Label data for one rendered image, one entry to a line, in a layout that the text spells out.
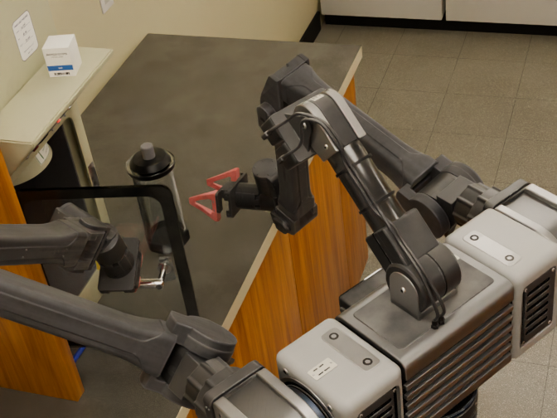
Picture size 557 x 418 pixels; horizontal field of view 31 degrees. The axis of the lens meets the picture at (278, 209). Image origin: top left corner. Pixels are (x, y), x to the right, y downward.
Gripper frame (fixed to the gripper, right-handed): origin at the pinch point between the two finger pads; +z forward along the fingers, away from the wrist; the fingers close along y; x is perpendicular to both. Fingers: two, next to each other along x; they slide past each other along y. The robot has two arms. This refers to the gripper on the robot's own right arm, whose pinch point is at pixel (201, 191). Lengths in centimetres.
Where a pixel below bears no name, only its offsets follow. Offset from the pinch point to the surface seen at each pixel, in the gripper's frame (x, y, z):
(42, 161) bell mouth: -18.1, 28.4, 19.6
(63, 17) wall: -23, -52, 62
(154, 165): -7.5, 4.2, 8.5
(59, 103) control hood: -34, 37, 7
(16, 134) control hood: -32, 48, 10
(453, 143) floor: 70, -200, -18
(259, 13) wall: 19, -203, 64
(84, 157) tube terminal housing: -13.5, 15.9, 18.3
